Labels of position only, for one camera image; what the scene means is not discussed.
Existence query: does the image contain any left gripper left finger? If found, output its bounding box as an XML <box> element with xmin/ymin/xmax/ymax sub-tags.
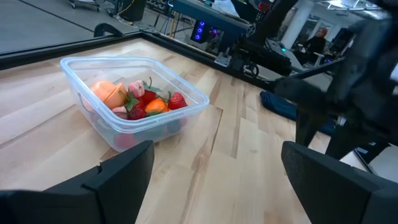
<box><xmin>0</xmin><ymin>139</ymin><xmax>155</xmax><ymax>224</ymax></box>

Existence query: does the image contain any black frame clamp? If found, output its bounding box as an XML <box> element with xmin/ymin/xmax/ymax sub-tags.
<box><xmin>93</xmin><ymin>22</ymin><xmax>125</xmax><ymax>39</ymax></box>

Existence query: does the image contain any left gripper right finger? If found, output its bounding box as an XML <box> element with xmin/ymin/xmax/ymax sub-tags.
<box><xmin>280</xmin><ymin>140</ymin><xmax>398</xmax><ymax>224</ymax></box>

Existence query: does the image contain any person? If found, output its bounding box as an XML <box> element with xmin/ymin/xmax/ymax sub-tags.
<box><xmin>303</xmin><ymin>27</ymin><xmax>329</xmax><ymax>65</ymax></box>

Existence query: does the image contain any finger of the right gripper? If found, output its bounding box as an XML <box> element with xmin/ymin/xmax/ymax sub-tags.
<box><xmin>325</xmin><ymin>123</ymin><xmax>391</xmax><ymax>160</ymax></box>
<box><xmin>294</xmin><ymin>108</ymin><xmax>323</xmax><ymax>147</ymax></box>

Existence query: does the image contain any computer tower with purple lights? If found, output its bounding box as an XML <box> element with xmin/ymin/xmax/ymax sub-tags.
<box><xmin>190</xmin><ymin>19</ymin><xmax>220</xmax><ymax>45</ymax></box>

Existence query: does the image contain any dark folded cloth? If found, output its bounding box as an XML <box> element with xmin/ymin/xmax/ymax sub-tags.
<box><xmin>260</xmin><ymin>90</ymin><xmax>337</xmax><ymax>137</ymax></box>

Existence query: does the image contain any silver bracket plate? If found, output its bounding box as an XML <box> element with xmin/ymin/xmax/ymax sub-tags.
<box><xmin>213</xmin><ymin>51</ymin><xmax>233</xmax><ymax>68</ymax></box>

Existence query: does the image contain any clear plastic tupperware container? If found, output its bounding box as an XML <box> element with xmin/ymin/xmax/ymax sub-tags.
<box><xmin>59</xmin><ymin>56</ymin><xmax>210</xmax><ymax>153</ymax></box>

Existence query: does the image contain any white pillar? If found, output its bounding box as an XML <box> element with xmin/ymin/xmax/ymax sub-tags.
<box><xmin>280</xmin><ymin>0</ymin><xmax>315</xmax><ymax>50</ymax></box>

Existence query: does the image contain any black speaker box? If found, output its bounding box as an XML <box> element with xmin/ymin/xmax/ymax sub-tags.
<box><xmin>119</xmin><ymin>0</ymin><xmax>147</xmax><ymax>22</ymax></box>

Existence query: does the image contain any red toy strawberry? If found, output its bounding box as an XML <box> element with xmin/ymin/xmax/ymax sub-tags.
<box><xmin>167</xmin><ymin>90</ymin><xmax>188</xmax><ymax>111</ymax></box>
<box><xmin>124</xmin><ymin>77</ymin><xmax>163</xmax><ymax>110</ymax></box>

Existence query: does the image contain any orange toy carrot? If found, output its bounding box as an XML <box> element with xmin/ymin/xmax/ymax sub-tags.
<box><xmin>144</xmin><ymin>98</ymin><xmax>170</xmax><ymax>114</ymax></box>

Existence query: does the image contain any black aluminium table frame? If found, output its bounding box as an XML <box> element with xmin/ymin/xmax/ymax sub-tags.
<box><xmin>0</xmin><ymin>29</ymin><xmax>374</xmax><ymax>94</ymax></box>

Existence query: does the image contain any orange toy peach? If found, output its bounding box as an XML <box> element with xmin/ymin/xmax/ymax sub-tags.
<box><xmin>89</xmin><ymin>80</ymin><xmax>128</xmax><ymax>110</ymax></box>

